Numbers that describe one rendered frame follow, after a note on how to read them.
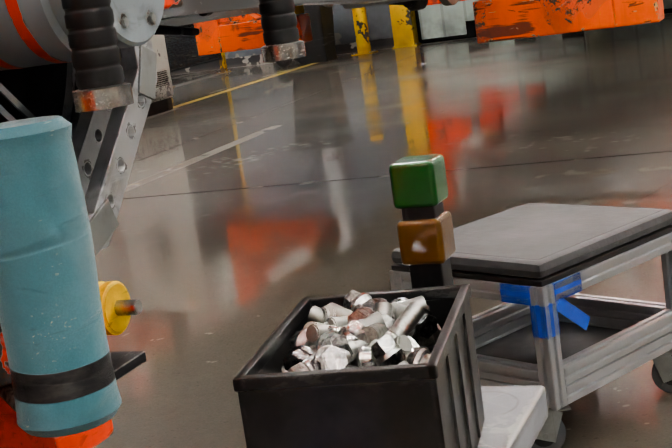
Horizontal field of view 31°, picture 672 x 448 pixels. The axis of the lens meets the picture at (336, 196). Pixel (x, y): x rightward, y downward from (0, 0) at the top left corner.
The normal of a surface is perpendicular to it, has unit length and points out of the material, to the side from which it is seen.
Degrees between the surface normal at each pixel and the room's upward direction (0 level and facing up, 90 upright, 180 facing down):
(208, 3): 106
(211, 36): 90
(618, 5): 90
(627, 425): 0
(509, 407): 0
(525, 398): 0
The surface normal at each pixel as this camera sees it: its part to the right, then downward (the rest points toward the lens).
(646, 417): -0.14, -0.98
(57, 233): 0.59, 0.05
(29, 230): 0.18, 0.14
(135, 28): 0.92, -0.07
